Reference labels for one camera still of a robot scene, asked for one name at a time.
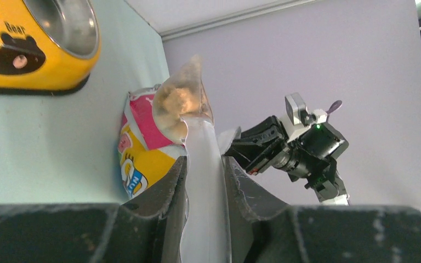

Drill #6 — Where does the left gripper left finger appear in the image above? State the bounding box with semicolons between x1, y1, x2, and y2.
0;157;187;262

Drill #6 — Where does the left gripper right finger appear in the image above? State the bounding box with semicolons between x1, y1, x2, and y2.
223;157;421;262

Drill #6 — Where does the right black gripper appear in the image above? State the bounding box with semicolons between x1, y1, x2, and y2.
225;116;294;175

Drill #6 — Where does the pet food bag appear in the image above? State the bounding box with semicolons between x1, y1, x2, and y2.
117;84;187;199

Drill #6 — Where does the clear plastic scoop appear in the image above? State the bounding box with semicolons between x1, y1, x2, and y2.
156;55;232;262

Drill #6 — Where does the kibble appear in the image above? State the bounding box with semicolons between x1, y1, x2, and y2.
153;87;201;137

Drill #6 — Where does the yellow double pet bowl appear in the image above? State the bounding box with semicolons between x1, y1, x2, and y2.
0;1;101;96

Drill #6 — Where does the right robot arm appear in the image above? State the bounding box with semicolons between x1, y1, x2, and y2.
223;116;350;205

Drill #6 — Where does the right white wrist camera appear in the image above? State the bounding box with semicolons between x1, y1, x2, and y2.
278;93;328;142

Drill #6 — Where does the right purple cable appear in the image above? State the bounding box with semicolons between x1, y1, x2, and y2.
325;100;344;115

